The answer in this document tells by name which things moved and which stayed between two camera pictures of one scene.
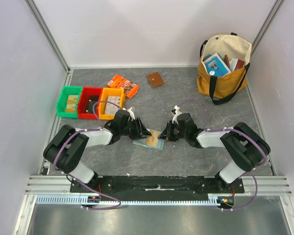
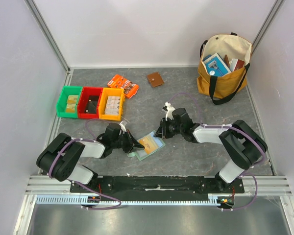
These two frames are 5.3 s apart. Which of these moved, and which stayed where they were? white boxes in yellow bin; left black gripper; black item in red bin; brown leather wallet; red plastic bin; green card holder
Moved: green card holder; left black gripper
Stayed: black item in red bin; brown leather wallet; white boxes in yellow bin; red plastic bin
